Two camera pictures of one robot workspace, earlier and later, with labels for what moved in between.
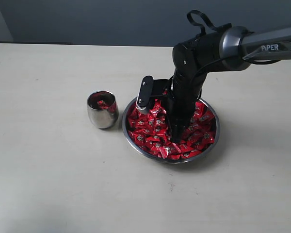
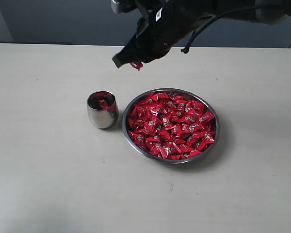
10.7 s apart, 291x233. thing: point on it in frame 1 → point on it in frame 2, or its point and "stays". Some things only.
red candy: [103, 104] stays
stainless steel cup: [103, 109] stays
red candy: [208, 137] stays
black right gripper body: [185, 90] → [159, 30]
